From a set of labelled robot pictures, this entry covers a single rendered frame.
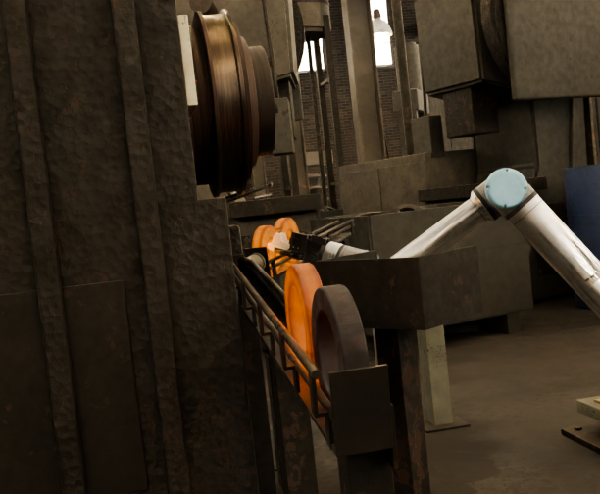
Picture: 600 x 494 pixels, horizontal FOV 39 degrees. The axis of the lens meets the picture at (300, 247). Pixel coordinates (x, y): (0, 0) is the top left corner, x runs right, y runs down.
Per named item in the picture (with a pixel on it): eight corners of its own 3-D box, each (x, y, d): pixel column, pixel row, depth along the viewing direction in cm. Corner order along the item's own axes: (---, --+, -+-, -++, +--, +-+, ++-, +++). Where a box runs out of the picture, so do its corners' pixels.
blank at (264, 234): (248, 230, 262) (258, 229, 261) (269, 222, 276) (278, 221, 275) (256, 278, 265) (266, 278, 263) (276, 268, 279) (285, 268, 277)
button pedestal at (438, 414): (429, 435, 290) (411, 257, 286) (407, 419, 313) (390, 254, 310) (473, 428, 293) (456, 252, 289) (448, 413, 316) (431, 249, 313)
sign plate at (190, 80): (187, 105, 168) (176, 15, 167) (180, 121, 194) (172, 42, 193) (199, 104, 169) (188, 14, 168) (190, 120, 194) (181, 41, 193)
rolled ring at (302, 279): (315, 382, 138) (295, 385, 137) (298, 271, 141) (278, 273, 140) (339, 379, 120) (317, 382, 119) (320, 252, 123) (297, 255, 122)
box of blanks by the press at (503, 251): (382, 361, 427) (367, 209, 423) (309, 344, 502) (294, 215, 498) (538, 327, 472) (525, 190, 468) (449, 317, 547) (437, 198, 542)
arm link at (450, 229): (507, 166, 267) (337, 290, 279) (508, 163, 255) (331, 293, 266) (529, 195, 266) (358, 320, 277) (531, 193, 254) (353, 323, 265)
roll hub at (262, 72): (261, 152, 205) (248, 36, 203) (246, 160, 232) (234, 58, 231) (283, 150, 206) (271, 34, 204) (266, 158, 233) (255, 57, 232)
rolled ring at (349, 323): (328, 270, 119) (306, 271, 119) (367, 305, 102) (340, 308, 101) (337, 391, 124) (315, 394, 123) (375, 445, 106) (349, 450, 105)
